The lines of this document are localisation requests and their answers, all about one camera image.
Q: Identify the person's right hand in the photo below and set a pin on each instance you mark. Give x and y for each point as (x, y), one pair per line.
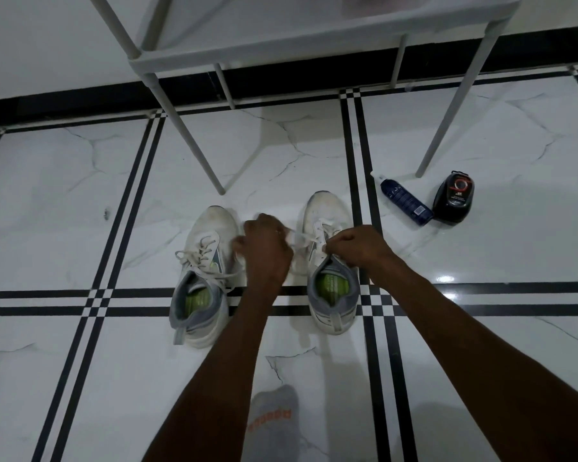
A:
(359, 247)

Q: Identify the person's left hand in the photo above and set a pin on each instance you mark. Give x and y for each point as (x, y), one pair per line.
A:
(267, 254)

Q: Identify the white shoelace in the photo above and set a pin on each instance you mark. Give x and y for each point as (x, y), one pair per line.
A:
(313, 233)
(202, 262)

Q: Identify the white sneaker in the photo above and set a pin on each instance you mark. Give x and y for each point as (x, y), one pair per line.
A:
(325, 206)
(212, 221)

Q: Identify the person's left forearm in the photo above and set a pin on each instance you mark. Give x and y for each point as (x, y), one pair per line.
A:
(207, 384)

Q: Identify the person's right forearm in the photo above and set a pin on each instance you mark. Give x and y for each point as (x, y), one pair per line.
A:
(496, 375)

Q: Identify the black shoe polish container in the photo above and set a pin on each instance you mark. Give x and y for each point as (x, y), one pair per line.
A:
(453, 198)

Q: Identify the grey metal shelf rack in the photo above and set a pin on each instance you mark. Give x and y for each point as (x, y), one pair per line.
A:
(318, 40)

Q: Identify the dark blue spray bottle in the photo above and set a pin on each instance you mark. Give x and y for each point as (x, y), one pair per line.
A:
(407, 199)

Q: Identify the white sock with orange print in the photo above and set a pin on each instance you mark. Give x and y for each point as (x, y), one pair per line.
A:
(272, 423)

